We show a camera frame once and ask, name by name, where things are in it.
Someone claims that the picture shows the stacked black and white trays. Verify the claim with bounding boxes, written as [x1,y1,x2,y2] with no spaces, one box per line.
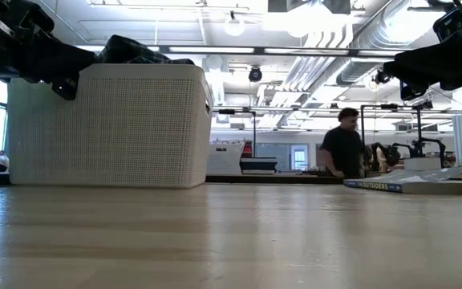
[239,157,278,176]

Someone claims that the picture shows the white perforated laundry basket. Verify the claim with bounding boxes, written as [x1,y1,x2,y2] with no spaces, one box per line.
[6,63,214,189]

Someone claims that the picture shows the person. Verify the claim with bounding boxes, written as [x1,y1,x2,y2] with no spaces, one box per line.
[319,107,367,180]

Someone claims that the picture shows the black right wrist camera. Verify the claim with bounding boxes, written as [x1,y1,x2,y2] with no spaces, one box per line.
[432,6,462,43]

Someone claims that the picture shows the black Outsiders paperback book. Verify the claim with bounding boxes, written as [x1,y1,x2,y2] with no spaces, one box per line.
[342,164,462,197]

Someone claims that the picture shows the blue plaid shirt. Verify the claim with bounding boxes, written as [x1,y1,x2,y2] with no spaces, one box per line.
[94,34,196,66]

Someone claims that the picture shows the white box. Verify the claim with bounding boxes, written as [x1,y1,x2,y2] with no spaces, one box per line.
[403,157,443,172]

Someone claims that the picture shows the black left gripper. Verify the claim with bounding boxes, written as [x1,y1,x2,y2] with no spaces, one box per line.
[0,0,96,101]

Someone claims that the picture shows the black ceiling spotlight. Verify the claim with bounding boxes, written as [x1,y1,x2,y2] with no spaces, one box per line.
[248,66,264,83]
[374,69,391,86]

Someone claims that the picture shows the black metal frame stand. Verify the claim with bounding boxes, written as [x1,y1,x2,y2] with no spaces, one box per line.
[359,103,399,178]

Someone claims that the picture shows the black table frame rail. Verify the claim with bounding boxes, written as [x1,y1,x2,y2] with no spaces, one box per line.
[205,173,345,186]

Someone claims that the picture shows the white globe ceiling lamp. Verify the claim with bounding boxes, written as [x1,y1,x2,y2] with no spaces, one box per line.
[224,10,246,38]

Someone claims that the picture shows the white background bin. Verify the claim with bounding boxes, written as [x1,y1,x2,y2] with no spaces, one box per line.
[206,142,245,176]

